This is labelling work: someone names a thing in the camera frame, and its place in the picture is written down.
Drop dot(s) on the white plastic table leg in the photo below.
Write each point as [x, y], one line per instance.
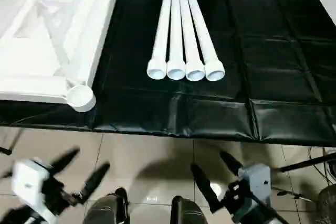
[161, 37]
[174, 37]
[200, 37]
[187, 37]

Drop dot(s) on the white flat board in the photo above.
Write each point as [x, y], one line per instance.
[324, 1]

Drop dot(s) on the black work mat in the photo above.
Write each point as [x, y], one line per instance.
[262, 64]

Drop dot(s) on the right robot leg dark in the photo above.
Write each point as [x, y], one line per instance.
[187, 211]

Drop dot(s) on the robot leg dark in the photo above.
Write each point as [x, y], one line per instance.
[187, 211]
[105, 208]

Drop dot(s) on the left robot leg dark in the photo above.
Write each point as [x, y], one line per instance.
[105, 208]

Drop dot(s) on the white plastic table top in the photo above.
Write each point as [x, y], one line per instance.
[52, 37]

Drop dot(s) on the dark round woven basket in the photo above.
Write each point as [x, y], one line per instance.
[328, 205]

